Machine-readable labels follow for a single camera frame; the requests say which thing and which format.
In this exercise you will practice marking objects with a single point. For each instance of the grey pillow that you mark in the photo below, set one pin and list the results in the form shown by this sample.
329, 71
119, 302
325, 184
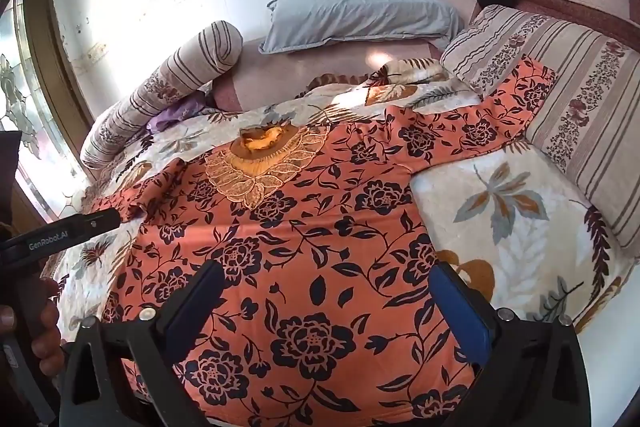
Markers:
360, 14

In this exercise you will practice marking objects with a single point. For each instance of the striped floral large pillow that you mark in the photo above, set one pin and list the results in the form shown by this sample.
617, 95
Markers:
575, 72

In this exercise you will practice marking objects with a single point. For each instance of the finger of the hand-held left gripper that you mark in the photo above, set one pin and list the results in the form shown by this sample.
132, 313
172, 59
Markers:
100, 220

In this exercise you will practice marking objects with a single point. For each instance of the stained glass window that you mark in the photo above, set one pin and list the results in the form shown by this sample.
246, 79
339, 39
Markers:
20, 97

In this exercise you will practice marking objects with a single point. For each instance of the striped floral bolster pillow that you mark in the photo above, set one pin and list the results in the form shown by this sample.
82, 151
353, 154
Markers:
160, 87

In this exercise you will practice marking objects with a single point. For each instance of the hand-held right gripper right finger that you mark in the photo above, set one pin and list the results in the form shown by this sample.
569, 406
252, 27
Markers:
460, 309

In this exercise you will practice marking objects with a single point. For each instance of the person's left hand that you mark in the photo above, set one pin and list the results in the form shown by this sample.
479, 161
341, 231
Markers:
50, 337

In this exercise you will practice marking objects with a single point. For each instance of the purple cloth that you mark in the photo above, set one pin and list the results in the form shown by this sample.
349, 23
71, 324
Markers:
170, 117

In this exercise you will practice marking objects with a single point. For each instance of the orange floral garment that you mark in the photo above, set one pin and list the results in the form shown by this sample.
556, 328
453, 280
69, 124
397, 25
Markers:
310, 232

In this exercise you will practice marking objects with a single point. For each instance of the pink bed sheet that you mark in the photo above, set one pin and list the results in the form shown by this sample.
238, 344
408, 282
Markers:
280, 72

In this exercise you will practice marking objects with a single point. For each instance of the cream leaf-print blanket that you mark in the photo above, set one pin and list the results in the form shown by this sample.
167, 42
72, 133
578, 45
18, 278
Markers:
500, 217

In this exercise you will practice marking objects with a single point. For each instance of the beige wall socket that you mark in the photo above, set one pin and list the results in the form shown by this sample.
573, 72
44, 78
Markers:
96, 51

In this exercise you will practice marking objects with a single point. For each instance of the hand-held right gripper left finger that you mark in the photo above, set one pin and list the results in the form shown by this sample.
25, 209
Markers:
196, 307

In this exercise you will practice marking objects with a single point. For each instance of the wooden window frame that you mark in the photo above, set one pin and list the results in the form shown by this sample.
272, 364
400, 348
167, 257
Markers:
55, 57

